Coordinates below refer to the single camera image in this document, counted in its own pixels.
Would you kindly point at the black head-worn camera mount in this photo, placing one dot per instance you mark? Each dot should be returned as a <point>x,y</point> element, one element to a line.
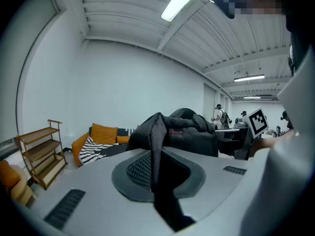
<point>226,8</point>

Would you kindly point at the person's black shirt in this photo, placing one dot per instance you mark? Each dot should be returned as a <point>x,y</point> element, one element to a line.
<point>302,38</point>

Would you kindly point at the orange chair cushion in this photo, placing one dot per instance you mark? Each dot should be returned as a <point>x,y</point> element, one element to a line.
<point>8,174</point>

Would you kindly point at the black garment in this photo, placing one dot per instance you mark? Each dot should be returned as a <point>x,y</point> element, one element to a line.
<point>187,131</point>

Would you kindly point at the wooden side table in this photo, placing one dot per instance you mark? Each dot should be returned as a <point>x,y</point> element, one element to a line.
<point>22,190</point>

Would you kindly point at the ceiling light tube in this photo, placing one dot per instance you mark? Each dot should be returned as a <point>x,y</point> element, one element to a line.
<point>248,78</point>
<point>179,1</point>
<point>251,97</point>

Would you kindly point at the wooden shelf rack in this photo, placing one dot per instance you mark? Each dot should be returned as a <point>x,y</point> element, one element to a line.
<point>39,133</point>

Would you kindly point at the person's right forearm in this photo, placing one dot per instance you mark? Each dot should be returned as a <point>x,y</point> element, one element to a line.
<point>264,143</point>

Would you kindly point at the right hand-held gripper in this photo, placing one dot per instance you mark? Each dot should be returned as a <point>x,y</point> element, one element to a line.
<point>257,123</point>

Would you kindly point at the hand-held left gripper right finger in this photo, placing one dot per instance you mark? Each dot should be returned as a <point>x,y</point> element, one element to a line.
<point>221,193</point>

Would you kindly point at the orange sofa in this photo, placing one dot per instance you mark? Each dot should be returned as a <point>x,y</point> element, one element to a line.
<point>77,144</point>

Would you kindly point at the large orange pillow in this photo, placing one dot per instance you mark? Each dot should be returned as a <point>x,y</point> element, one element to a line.
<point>104,134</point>

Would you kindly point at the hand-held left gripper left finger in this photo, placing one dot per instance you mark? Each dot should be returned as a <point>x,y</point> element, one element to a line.
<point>98,205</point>

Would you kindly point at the small orange pillow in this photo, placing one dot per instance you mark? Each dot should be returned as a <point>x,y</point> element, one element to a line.
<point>123,139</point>

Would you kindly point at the white roller blind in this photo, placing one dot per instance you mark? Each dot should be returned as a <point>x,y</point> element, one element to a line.
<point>209,99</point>

